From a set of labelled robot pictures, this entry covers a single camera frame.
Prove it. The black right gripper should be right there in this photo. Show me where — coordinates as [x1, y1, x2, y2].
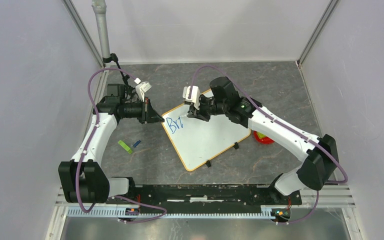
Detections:
[188, 94, 228, 122]

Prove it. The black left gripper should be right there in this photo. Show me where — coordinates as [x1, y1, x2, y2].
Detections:
[120, 96, 165, 125]

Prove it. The yellow framed whiteboard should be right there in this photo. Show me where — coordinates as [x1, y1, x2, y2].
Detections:
[162, 104, 251, 172]

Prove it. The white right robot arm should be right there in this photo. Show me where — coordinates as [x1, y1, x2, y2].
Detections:
[182, 77, 339, 204]

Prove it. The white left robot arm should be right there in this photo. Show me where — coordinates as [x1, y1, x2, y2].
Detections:
[58, 81, 164, 204]

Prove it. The blue marker cap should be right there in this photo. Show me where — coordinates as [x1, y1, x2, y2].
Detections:
[133, 140, 141, 148]

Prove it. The green owl eraser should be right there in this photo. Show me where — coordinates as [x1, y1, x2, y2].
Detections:
[117, 140, 133, 154]

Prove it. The red bowl with green block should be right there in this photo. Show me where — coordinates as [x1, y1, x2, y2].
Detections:
[253, 131, 275, 145]

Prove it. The grey vertical pole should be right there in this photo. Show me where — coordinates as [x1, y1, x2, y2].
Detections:
[91, 0, 112, 64]

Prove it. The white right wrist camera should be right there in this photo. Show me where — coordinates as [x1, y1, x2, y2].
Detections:
[182, 85, 201, 110]

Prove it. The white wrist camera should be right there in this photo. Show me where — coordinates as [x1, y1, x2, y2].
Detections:
[134, 77, 152, 102]
[182, 85, 201, 110]

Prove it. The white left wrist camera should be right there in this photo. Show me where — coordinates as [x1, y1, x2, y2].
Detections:
[134, 77, 152, 102]

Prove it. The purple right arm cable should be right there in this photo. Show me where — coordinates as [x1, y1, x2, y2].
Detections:
[189, 64, 349, 226]

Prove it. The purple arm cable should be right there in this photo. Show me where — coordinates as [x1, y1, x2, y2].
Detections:
[75, 67, 168, 225]
[189, 64, 349, 226]

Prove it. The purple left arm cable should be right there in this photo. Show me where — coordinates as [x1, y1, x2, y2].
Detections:
[75, 67, 168, 225]

